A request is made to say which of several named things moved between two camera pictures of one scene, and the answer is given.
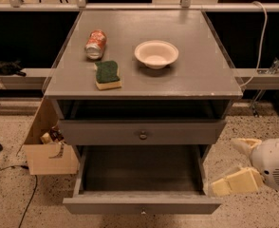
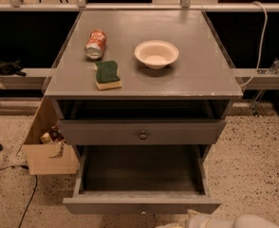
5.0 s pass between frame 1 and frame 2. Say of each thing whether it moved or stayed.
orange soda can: stayed
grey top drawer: stayed
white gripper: moved
